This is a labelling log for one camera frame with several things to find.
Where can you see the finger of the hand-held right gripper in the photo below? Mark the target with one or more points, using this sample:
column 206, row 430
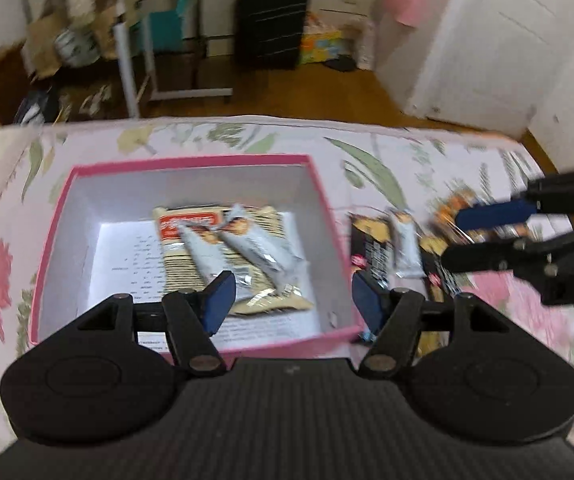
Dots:
column 497, row 215
column 487, row 256

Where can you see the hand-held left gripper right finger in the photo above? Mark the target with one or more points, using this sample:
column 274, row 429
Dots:
column 367, row 305

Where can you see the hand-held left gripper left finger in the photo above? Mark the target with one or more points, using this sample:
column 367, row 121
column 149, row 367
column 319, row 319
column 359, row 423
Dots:
column 219, row 300

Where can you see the clear bag of coloured candies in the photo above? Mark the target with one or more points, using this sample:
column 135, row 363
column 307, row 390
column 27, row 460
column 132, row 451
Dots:
column 454, row 202

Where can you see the grey snack bar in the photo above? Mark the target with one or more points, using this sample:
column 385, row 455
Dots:
column 406, row 245
column 202, row 255
column 257, row 250

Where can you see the black snack packet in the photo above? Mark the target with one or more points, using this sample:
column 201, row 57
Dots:
column 434, row 266
column 374, row 255

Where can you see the beige snack packet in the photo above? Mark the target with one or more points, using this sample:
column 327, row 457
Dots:
column 171, row 256

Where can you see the pink cardboard box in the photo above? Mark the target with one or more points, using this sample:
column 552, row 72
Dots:
column 287, row 347

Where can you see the printed paper sheet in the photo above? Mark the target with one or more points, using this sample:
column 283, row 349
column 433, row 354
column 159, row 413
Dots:
column 132, row 255

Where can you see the white door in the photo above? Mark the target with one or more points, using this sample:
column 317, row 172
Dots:
column 492, row 35

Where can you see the colourful gift bag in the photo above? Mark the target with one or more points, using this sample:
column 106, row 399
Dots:
column 319, row 47

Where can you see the black bag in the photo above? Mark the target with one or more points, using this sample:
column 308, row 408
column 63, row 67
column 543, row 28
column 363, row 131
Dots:
column 37, row 107

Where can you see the black cabinet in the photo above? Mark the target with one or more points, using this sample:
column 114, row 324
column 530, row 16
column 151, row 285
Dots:
column 272, row 25

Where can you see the teal chair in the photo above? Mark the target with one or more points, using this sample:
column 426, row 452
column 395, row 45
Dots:
column 167, row 25

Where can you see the grey patterned bundle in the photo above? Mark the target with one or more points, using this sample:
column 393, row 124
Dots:
column 77, row 47

